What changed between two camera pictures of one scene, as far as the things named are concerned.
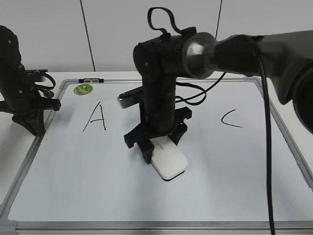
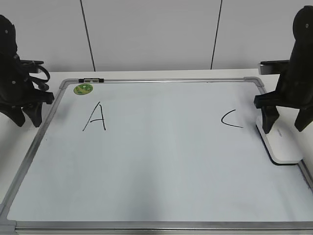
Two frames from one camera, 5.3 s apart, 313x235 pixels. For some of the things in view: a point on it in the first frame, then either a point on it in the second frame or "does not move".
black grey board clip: [91, 80] does not move
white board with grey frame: [79, 178] does not move
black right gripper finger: [146, 149] → [270, 115]
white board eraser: [167, 159] → [283, 142]
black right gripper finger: [176, 135] → [304, 118]
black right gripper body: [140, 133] → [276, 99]
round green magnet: [83, 89] does not move
